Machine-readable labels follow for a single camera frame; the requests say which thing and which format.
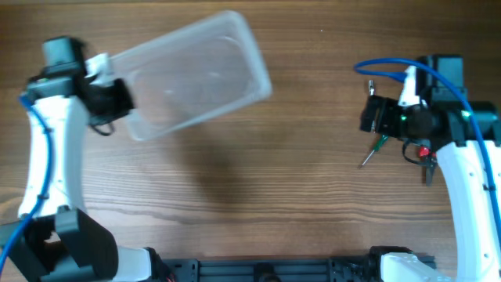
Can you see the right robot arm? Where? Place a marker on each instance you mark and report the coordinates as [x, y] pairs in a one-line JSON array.
[[463, 139]]

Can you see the green handled screwdriver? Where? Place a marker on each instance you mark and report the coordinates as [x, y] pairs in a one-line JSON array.
[[376, 147]]

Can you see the silver combination wrench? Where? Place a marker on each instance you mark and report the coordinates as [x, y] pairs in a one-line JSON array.
[[371, 87]]

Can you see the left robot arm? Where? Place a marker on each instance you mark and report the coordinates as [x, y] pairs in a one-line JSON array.
[[54, 239]]

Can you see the clear plastic container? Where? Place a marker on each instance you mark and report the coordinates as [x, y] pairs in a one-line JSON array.
[[198, 72]]

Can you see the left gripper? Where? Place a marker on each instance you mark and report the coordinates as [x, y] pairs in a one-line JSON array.
[[127, 105]]

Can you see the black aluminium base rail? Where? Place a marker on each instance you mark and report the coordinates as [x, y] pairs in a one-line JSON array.
[[336, 269]]

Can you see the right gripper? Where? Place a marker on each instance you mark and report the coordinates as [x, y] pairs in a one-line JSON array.
[[383, 124]]

